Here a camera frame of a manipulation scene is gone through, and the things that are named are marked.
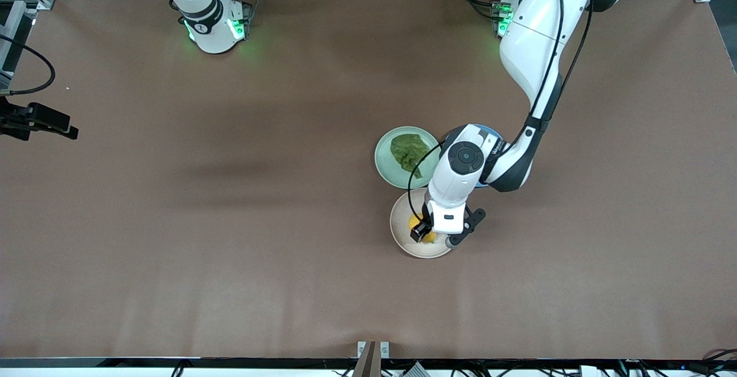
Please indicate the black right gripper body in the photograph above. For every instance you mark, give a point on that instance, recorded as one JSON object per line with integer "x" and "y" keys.
{"x": 16, "y": 119}

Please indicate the yellow lemon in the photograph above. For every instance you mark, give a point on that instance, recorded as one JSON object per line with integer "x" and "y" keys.
{"x": 429, "y": 238}

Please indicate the green lettuce leaf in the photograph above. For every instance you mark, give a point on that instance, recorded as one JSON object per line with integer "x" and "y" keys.
{"x": 406, "y": 152}

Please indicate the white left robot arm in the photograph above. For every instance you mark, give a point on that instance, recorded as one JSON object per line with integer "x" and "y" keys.
{"x": 535, "y": 37}

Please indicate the beige plate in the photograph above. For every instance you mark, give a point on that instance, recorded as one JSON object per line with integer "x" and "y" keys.
{"x": 403, "y": 233}

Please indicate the pale green plate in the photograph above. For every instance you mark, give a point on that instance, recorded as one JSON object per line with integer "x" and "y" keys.
{"x": 384, "y": 158}

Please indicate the blue plate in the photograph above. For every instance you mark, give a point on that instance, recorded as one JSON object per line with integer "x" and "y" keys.
{"x": 490, "y": 130}

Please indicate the silver metal bracket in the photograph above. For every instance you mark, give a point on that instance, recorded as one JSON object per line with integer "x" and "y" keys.
{"x": 384, "y": 350}
{"x": 361, "y": 350}

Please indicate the grey camera pole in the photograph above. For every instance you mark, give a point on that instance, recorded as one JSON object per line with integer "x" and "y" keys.
{"x": 365, "y": 362}

